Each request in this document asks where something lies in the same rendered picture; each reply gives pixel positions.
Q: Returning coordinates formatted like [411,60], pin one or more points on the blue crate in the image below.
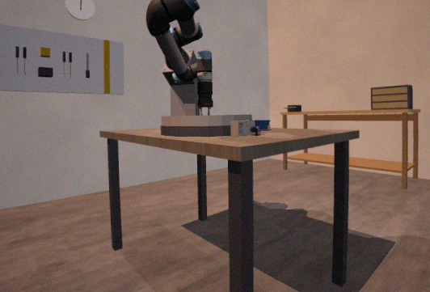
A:
[262,124]

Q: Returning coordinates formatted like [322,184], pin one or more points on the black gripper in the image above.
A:
[205,90]

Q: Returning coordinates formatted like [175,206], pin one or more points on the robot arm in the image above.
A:
[158,16]

